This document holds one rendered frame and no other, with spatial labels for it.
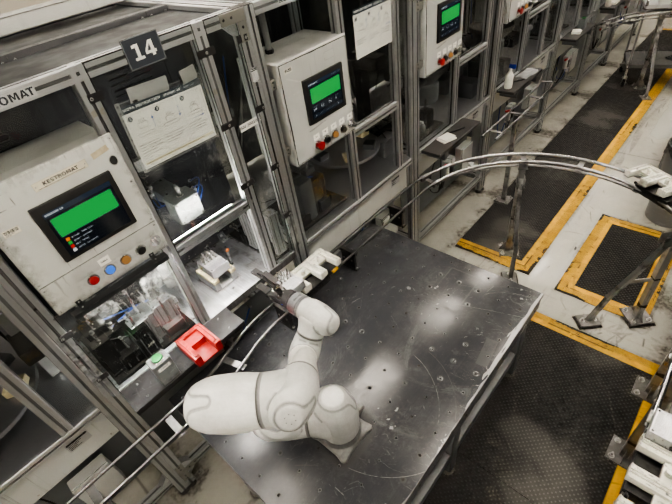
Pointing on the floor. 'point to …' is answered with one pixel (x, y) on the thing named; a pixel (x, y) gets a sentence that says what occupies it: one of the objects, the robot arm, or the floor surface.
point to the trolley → (644, 50)
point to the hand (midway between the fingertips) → (259, 280)
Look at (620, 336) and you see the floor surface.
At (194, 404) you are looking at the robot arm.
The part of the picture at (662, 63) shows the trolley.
